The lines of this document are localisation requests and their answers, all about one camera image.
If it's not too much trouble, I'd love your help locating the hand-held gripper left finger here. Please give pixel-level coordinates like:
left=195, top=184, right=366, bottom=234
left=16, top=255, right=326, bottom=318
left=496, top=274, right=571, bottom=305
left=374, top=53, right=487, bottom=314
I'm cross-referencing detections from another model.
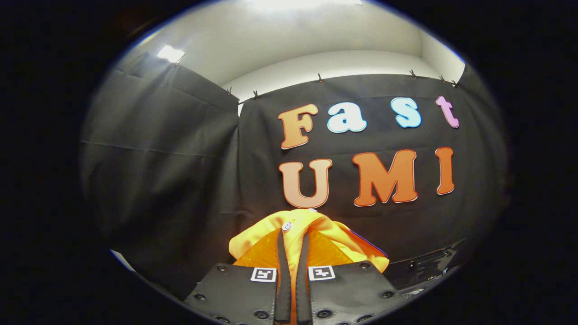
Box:
left=184, top=228, right=293, bottom=325

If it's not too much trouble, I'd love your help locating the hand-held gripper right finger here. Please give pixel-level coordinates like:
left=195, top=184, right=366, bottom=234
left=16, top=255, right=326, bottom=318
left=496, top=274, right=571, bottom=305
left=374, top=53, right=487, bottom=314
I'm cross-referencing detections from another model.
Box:
left=296, top=228, right=406, bottom=325

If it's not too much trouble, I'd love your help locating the orange shirt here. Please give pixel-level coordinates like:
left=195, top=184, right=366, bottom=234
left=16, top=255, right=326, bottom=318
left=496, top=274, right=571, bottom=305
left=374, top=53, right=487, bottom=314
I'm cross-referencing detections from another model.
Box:
left=229, top=209, right=390, bottom=323

